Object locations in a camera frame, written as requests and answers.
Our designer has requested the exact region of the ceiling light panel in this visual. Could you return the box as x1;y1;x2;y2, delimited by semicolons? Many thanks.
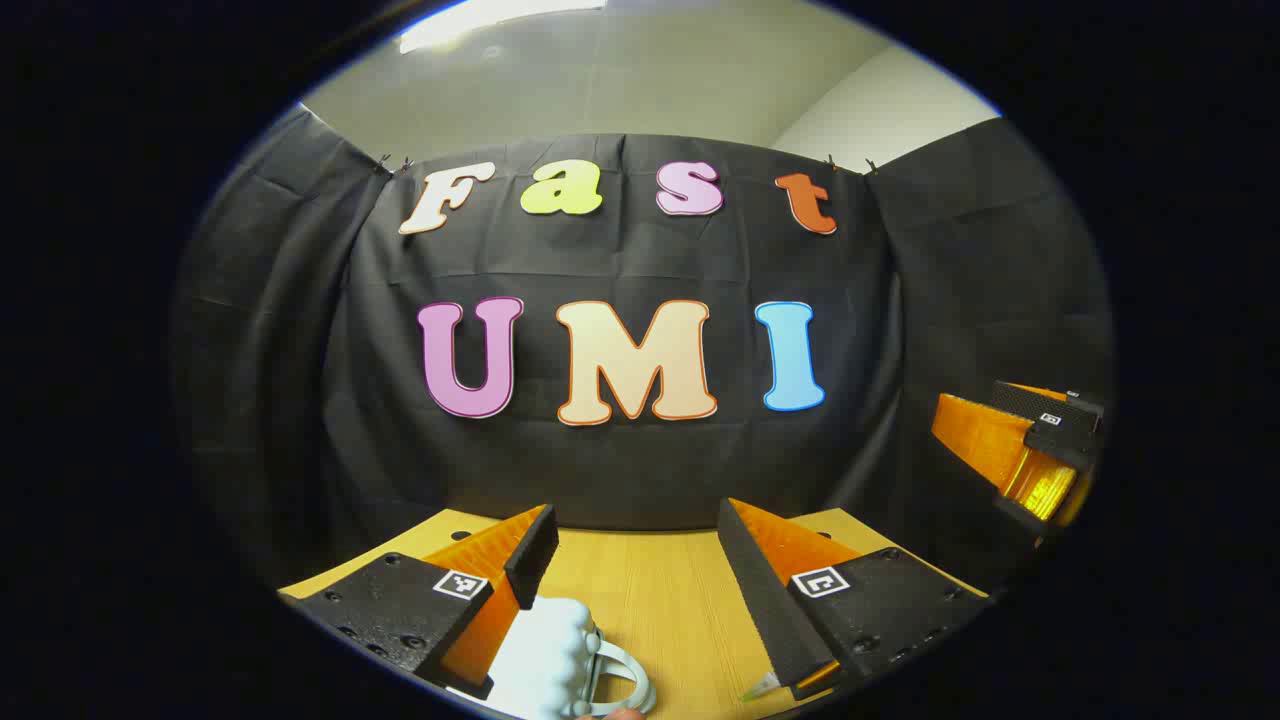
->
398;0;608;55

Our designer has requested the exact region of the light blue suitcase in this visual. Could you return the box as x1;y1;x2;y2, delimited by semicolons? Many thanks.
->
450;596;659;720

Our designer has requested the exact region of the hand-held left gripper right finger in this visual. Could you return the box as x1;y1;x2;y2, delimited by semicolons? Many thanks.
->
717;498;991;703

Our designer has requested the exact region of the black backdrop cloth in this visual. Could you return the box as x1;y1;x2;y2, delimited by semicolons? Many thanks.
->
170;105;1116;591

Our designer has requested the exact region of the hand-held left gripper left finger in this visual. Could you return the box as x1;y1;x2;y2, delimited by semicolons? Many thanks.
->
283;504;561;701

